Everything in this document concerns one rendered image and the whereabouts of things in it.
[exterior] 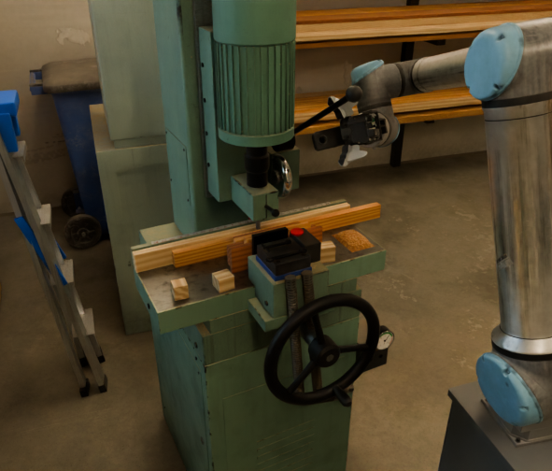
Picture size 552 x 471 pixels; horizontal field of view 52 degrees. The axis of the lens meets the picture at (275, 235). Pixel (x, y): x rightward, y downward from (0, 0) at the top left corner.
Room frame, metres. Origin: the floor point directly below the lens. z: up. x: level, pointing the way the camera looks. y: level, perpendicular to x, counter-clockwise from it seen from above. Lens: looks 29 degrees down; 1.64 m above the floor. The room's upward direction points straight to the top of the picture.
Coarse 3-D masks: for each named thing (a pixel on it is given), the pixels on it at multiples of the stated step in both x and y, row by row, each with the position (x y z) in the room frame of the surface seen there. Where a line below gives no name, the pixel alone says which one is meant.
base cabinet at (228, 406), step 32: (352, 320) 1.20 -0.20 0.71; (160, 352) 1.44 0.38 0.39; (192, 352) 1.10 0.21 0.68; (256, 352) 1.08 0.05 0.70; (288, 352) 1.12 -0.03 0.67; (352, 352) 1.21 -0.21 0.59; (160, 384) 1.52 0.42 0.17; (192, 384) 1.11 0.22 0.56; (224, 384) 1.04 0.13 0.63; (256, 384) 1.08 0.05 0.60; (288, 384) 1.12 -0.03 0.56; (352, 384) 1.21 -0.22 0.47; (192, 416) 1.14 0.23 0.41; (224, 416) 1.03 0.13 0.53; (256, 416) 1.07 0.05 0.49; (288, 416) 1.12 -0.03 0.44; (320, 416) 1.16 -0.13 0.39; (192, 448) 1.18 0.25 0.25; (224, 448) 1.03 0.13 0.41; (256, 448) 1.07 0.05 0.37; (288, 448) 1.12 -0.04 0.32; (320, 448) 1.17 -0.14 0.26
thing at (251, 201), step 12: (240, 180) 1.29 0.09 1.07; (240, 192) 1.27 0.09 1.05; (252, 192) 1.23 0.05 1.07; (264, 192) 1.23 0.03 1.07; (276, 192) 1.23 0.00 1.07; (240, 204) 1.27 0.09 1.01; (252, 204) 1.21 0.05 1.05; (264, 204) 1.22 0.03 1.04; (276, 204) 1.23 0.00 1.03; (252, 216) 1.21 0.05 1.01; (264, 216) 1.22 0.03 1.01
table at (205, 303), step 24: (336, 240) 1.29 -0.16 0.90; (192, 264) 1.17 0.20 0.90; (216, 264) 1.17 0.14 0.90; (336, 264) 1.18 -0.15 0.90; (360, 264) 1.21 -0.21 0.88; (384, 264) 1.24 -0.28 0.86; (144, 288) 1.07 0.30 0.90; (168, 288) 1.07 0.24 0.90; (192, 288) 1.07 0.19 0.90; (240, 288) 1.07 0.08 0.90; (168, 312) 0.99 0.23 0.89; (192, 312) 1.01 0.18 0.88; (216, 312) 1.04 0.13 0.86; (264, 312) 1.02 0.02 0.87
